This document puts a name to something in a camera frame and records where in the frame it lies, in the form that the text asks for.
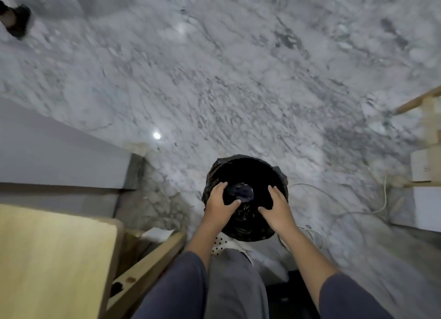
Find person's left hand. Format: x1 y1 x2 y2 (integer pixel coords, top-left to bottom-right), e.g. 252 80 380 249
203 182 242 232

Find person's right hand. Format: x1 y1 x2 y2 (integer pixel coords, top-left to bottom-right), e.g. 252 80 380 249
258 186 297 237

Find trash bin with black bag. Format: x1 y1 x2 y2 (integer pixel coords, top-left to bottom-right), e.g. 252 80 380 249
201 155 289 243

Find person's right forearm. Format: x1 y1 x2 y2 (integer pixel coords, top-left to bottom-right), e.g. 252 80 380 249
276 226 395 319

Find person's left forearm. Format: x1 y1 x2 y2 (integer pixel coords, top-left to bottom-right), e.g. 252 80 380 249
133 220 225 319

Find dark crumpled trash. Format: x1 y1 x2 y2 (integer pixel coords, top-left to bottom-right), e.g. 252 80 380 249
230 182 255 203

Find white perforated slipper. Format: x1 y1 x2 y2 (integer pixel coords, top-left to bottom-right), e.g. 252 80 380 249
210 234 256 265

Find person's grey trouser leg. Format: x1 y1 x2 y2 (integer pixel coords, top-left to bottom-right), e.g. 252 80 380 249
206 249 270 319

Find white paper sheet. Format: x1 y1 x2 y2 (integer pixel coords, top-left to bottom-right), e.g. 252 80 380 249
141 227 175 244

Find white block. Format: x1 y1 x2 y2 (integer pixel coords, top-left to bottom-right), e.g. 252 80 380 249
389 185 441 233

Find white box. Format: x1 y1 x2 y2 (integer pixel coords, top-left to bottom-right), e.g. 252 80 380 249
411 148 441 183

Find light wooden table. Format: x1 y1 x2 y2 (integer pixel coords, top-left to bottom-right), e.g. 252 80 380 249
0 203 125 319

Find white cable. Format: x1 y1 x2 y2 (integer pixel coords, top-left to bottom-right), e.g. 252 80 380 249
276 175 390 254

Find wooden bench rail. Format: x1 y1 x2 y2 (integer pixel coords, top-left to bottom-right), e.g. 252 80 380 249
103 230 187 319

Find light wooden shelf frame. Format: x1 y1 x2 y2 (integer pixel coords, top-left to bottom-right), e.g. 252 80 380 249
393 85 441 189

